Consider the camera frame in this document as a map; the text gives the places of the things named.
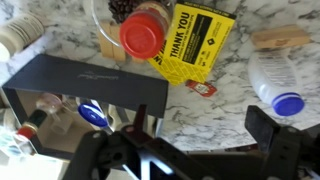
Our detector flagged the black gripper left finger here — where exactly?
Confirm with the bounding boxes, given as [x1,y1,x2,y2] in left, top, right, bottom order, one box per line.
[63,104,214,180]

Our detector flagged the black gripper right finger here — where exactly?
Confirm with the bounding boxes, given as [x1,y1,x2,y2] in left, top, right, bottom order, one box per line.
[244,105,320,180]

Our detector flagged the small bottle with red cap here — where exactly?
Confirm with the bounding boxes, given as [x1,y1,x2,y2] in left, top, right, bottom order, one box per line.
[119,0,170,61]

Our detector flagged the white bottle with blue cap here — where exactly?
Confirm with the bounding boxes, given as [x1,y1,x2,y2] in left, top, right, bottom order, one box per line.
[247,47,306,118]

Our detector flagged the dark bottle with red cap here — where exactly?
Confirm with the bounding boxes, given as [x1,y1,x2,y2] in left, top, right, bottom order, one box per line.
[16,109,50,140]

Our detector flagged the navy blue open box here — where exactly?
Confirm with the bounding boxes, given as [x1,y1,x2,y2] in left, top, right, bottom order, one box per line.
[0,54,170,162]

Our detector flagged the red ketchup packet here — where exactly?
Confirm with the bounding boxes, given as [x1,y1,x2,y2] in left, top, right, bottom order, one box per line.
[185,79,218,98]

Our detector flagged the pair of wooden blocks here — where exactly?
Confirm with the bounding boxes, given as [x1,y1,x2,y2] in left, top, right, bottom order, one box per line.
[97,19,128,63]

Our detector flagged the light wooden block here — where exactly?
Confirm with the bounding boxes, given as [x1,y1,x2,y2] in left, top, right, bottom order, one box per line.
[250,24,312,50]

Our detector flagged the yellow thank you card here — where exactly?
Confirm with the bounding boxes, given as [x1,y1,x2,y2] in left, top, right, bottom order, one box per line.
[146,1,237,87]

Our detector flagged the clear glass stopper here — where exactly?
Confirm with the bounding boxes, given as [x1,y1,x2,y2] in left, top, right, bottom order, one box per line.
[35,93,64,116]

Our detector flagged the dark pine cones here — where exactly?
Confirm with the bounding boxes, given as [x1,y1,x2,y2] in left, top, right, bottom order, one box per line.
[108,0,143,24]

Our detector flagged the jar with green lid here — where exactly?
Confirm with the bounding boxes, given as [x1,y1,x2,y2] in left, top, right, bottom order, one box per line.
[0,12,46,63]

